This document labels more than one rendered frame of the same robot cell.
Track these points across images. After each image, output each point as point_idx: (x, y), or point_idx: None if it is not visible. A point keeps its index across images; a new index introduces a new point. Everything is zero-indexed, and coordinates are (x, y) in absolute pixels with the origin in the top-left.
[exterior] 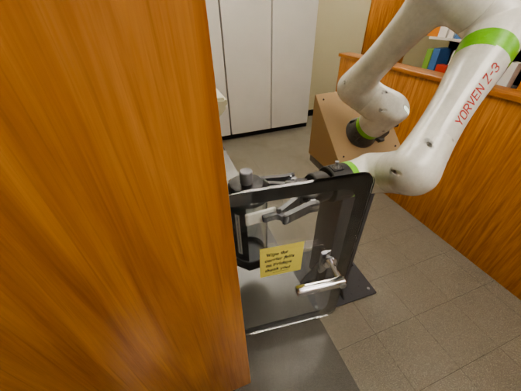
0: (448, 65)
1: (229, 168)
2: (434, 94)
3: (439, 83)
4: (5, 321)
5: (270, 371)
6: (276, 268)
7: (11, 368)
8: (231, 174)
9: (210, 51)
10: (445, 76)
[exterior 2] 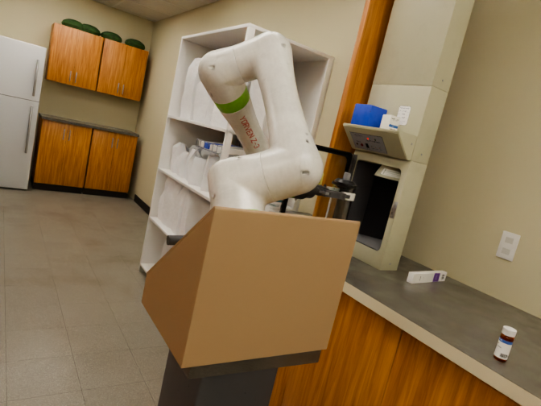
0: (251, 105)
1: (439, 333)
2: (257, 123)
3: (254, 117)
4: None
5: None
6: None
7: None
8: (423, 323)
9: (338, 110)
10: (254, 112)
